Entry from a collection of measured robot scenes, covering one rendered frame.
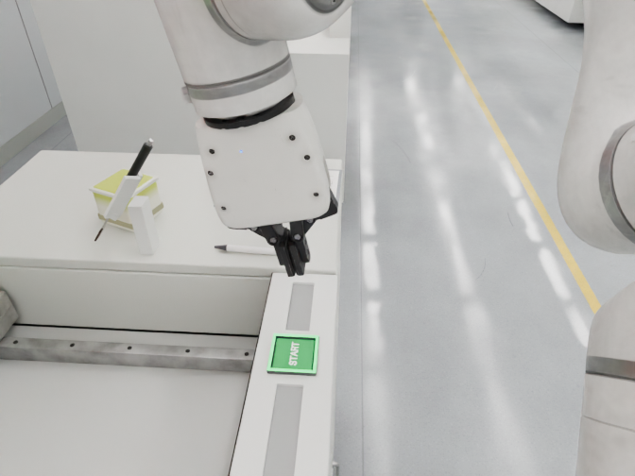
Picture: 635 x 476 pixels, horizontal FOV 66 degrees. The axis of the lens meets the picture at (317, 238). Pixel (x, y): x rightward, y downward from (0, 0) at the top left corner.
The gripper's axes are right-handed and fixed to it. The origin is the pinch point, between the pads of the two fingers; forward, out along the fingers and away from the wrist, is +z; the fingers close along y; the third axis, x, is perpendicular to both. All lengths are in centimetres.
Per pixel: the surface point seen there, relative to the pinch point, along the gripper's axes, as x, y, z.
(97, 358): 8.0, -36.2, 21.0
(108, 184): 25.4, -32.6, 1.5
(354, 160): 237, -13, 111
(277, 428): -9.2, -4.4, 15.3
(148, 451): -5.2, -24.7, 24.9
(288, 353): -0.1, -4.1, 14.6
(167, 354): 8.1, -25.2, 21.7
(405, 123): 297, 23, 119
